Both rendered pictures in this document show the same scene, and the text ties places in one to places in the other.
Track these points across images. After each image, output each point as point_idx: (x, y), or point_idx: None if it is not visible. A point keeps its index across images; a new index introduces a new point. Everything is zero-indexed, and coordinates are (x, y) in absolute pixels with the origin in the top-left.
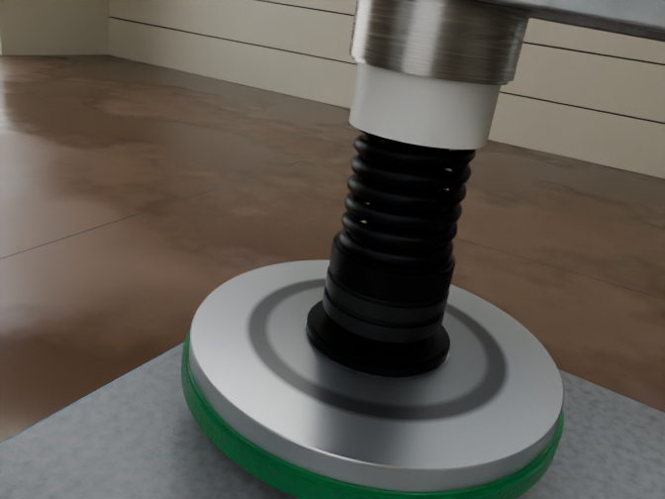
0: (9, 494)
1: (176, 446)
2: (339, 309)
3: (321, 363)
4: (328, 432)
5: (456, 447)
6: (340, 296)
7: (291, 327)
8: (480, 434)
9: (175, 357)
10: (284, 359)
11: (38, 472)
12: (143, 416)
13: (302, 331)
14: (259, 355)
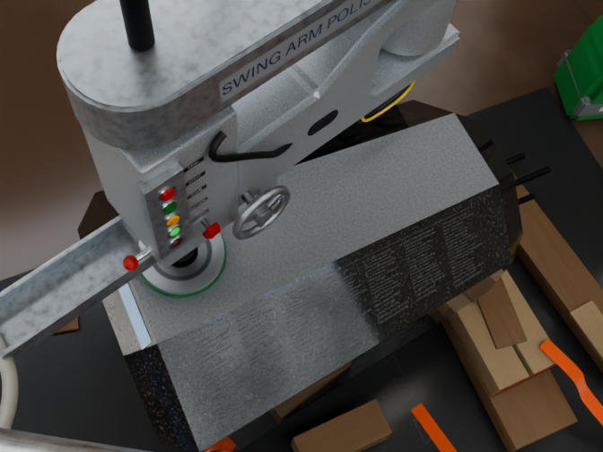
0: (168, 334)
1: (170, 302)
2: (180, 260)
3: (184, 269)
4: (203, 280)
5: (217, 262)
6: (180, 259)
7: (169, 267)
8: (217, 256)
9: (139, 291)
10: (179, 275)
11: (164, 328)
12: (158, 305)
13: (171, 266)
14: (176, 280)
